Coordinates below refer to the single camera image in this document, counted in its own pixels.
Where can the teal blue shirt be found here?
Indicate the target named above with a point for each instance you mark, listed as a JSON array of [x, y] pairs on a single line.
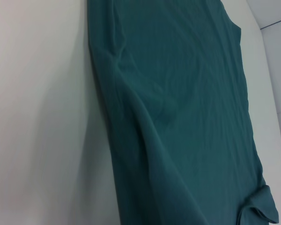
[[178, 117]]

